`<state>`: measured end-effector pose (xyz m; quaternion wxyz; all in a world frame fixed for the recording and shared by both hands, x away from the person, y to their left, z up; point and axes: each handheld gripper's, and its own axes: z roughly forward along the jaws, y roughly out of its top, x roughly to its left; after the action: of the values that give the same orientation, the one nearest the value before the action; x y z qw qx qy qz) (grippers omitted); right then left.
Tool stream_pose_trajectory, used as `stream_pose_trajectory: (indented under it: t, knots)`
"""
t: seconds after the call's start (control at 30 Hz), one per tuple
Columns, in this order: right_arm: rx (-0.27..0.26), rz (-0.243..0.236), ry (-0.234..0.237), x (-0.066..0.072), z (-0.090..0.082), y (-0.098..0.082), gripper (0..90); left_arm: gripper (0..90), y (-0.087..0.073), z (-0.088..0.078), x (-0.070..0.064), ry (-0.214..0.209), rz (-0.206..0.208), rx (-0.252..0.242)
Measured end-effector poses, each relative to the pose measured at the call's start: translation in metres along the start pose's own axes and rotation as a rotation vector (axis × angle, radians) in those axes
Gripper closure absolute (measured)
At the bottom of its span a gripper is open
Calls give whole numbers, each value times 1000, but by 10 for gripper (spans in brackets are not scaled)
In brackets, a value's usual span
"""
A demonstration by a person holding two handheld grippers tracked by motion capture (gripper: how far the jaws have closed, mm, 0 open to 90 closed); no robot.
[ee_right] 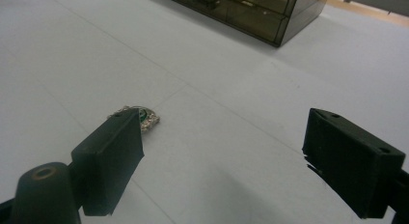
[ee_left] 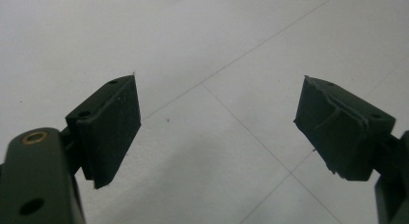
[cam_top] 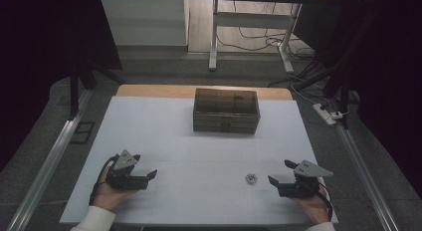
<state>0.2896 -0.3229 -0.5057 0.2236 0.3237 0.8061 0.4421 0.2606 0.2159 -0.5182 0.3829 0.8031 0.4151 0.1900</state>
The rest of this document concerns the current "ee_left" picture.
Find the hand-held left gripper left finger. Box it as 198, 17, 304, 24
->
65, 74, 142, 190

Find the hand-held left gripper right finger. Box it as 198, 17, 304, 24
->
293, 74, 396, 182

